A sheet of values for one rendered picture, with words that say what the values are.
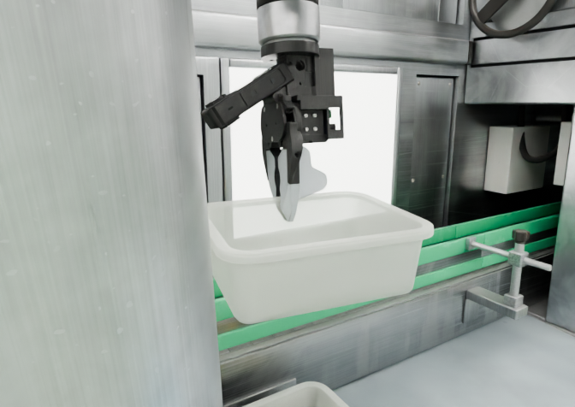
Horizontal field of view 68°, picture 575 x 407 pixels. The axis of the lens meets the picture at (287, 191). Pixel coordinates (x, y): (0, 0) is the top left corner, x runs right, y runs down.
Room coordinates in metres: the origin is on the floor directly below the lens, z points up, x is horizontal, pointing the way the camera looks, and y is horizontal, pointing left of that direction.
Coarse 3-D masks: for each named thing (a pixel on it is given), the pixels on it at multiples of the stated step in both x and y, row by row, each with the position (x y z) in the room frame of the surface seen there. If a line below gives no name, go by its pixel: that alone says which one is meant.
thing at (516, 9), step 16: (496, 0) 1.02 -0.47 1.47; (512, 0) 1.03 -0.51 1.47; (528, 0) 1.00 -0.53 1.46; (544, 0) 0.97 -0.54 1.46; (480, 16) 1.06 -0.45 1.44; (496, 16) 1.06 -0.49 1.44; (512, 16) 1.03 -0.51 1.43; (528, 16) 1.00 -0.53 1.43; (544, 16) 0.93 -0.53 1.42; (496, 32) 1.01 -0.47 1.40; (512, 32) 0.98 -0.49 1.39
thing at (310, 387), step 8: (304, 384) 0.56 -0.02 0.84; (312, 384) 0.56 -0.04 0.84; (320, 384) 0.56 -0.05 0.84; (280, 392) 0.54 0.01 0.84; (288, 392) 0.54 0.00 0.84; (296, 392) 0.54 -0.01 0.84; (304, 392) 0.55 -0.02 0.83; (312, 392) 0.55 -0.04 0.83; (320, 392) 0.55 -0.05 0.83; (328, 392) 0.54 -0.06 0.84; (264, 400) 0.52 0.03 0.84; (272, 400) 0.52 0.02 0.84; (280, 400) 0.53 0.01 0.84; (288, 400) 0.53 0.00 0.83; (296, 400) 0.54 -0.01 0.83; (304, 400) 0.55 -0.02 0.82; (312, 400) 0.55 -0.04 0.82; (320, 400) 0.54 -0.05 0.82; (328, 400) 0.53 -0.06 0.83; (336, 400) 0.52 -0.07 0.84
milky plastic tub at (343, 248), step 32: (352, 192) 0.55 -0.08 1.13; (224, 224) 0.49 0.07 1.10; (256, 224) 0.50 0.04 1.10; (288, 224) 0.52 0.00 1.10; (320, 224) 0.53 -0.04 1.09; (352, 224) 0.54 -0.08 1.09; (384, 224) 0.48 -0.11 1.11; (416, 224) 0.43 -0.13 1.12; (224, 256) 0.34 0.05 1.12; (256, 256) 0.33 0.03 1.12; (288, 256) 0.34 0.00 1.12; (320, 256) 0.37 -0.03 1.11; (352, 256) 0.38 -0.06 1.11; (384, 256) 0.39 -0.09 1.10; (416, 256) 0.41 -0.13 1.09; (224, 288) 0.39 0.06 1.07; (256, 288) 0.35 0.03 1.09; (288, 288) 0.36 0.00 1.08; (320, 288) 0.37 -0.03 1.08; (352, 288) 0.38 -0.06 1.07; (384, 288) 0.40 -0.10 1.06; (256, 320) 0.35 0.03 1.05
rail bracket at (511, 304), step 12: (468, 240) 0.85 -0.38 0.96; (516, 240) 0.77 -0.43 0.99; (492, 252) 0.81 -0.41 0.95; (504, 252) 0.79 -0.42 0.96; (516, 252) 0.77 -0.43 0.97; (528, 252) 0.77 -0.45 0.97; (516, 264) 0.76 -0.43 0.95; (528, 264) 0.75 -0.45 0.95; (540, 264) 0.73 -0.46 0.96; (516, 276) 0.76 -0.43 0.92; (480, 288) 0.84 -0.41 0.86; (516, 288) 0.76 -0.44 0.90; (468, 300) 0.84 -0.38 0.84; (480, 300) 0.81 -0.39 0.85; (492, 300) 0.79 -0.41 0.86; (504, 300) 0.77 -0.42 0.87; (516, 300) 0.75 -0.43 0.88; (468, 312) 0.84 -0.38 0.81; (504, 312) 0.76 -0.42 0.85; (516, 312) 0.75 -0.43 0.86
